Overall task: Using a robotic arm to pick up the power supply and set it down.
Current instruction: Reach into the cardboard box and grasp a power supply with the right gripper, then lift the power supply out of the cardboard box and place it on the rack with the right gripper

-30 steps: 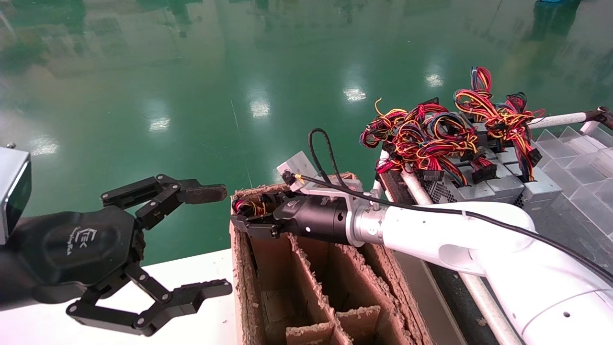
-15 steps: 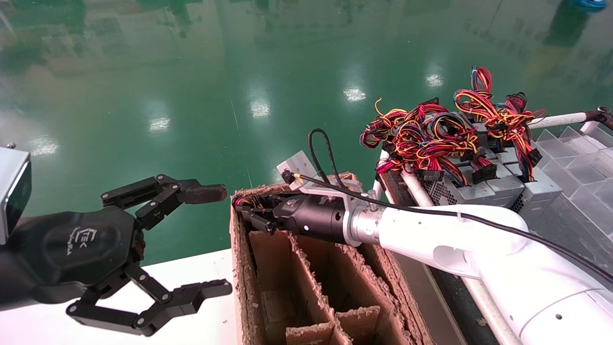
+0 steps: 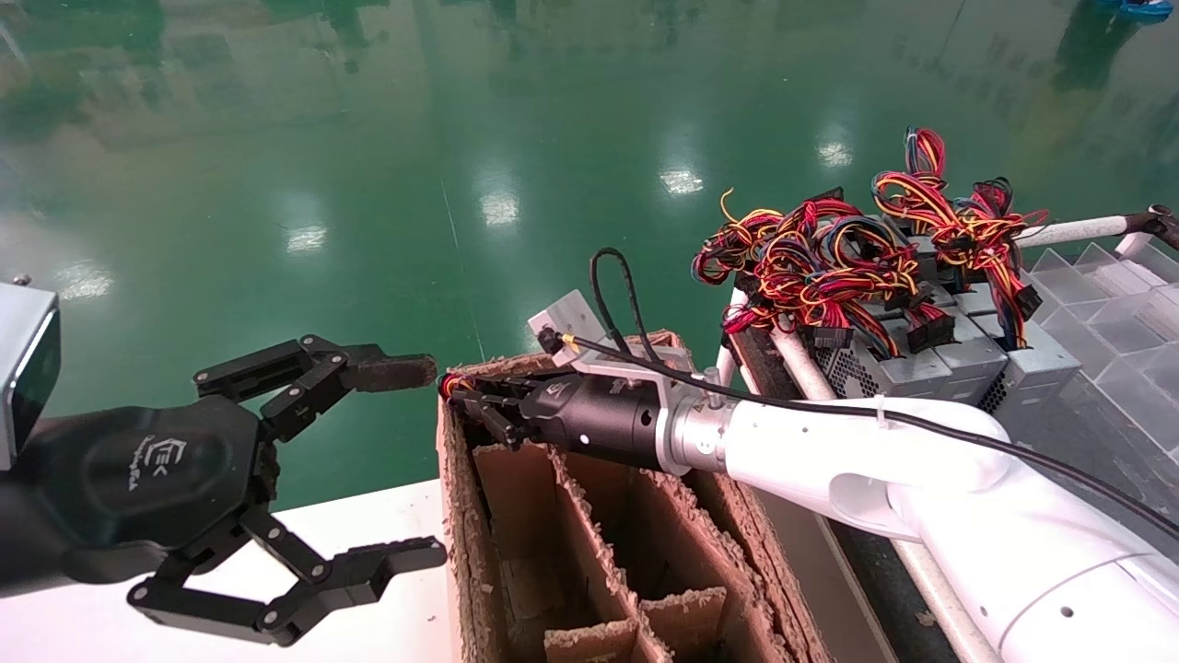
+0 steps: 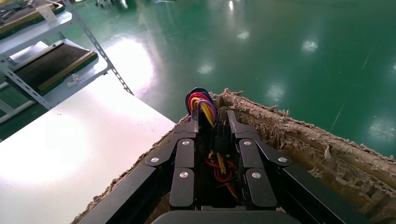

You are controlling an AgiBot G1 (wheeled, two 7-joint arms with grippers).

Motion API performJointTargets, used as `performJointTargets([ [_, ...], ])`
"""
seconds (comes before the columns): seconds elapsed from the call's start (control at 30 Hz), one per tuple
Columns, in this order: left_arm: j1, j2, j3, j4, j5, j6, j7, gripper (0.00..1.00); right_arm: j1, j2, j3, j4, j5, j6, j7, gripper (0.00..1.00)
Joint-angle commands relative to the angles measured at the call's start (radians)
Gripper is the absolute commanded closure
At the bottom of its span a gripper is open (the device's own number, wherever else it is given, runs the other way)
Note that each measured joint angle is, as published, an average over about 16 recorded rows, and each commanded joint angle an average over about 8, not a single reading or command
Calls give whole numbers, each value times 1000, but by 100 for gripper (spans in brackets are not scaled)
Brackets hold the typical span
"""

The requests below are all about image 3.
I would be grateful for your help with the right gripper finger dusty pad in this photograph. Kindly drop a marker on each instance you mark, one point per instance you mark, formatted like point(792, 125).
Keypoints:
point(391, 371)

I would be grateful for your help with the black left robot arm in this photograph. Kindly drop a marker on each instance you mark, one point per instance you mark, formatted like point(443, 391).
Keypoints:
point(23, 543)

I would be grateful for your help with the black pipe connector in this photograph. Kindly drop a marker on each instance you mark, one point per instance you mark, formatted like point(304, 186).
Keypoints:
point(1162, 226)

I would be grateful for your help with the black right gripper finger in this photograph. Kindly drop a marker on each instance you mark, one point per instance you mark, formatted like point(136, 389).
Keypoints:
point(502, 422)
point(493, 387)

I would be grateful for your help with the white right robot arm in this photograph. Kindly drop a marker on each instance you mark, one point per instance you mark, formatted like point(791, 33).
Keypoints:
point(921, 460)

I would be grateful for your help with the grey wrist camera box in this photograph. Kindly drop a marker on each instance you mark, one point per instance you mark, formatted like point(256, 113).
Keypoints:
point(23, 368)
point(566, 318)

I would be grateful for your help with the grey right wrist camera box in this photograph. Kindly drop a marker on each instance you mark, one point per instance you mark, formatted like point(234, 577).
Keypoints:
point(566, 318)

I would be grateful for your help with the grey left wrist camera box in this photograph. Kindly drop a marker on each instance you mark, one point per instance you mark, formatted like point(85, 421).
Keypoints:
point(23, 368)

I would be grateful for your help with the short white cart leg pipe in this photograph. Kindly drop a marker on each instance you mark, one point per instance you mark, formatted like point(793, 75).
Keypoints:
point(725, 368)

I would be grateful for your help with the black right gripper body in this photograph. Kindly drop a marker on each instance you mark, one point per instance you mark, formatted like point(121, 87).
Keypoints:
point(599, 419)

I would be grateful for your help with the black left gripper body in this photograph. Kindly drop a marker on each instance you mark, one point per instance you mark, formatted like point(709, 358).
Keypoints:
point(138, 470)

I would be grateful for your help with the brown cardboard box with dividers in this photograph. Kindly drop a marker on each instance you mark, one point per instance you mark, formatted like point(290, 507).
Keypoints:
point(718, 516)

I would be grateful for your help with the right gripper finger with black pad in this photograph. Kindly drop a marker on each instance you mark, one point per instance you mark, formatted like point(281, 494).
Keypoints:
point(396, 555)

